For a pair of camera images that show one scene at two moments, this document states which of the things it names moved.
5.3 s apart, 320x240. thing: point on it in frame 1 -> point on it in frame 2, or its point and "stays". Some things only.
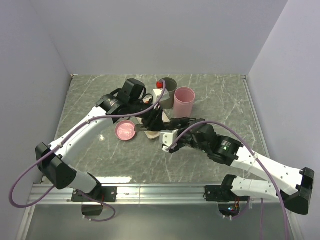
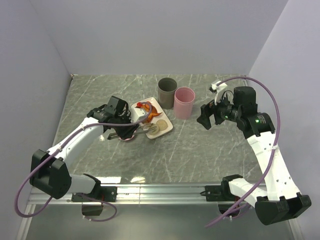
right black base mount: [222, 193] stays
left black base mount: [104, 193] stays
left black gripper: [154, 122] -> [128, 132]
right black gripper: [184, 122] -> [208, 109]
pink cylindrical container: [184, 98] stays
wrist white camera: [167, 138] -> [218, 89]
